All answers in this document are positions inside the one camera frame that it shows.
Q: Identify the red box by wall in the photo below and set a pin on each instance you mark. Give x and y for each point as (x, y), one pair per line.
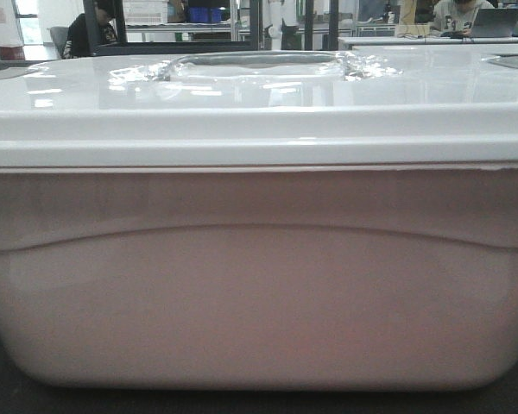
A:
(12, 53)

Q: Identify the black metal frame rack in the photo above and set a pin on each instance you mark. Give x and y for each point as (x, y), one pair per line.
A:
(245, 26)

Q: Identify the white lidded storage bin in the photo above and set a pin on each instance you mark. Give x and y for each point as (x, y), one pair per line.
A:
(261, 220)

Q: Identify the small blue background bin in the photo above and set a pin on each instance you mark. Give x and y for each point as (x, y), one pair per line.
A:
(204, 15)

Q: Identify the person in grey shirt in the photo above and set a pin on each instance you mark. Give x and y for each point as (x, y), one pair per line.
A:
(456, 16)

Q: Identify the grey open laptop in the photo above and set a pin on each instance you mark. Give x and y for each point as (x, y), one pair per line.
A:
(494, 23)

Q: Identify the person in black shirt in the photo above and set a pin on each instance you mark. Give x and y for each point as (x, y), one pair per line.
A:
(77, 42)

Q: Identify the white background crate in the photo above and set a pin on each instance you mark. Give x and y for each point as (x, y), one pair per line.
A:
(145, 12)

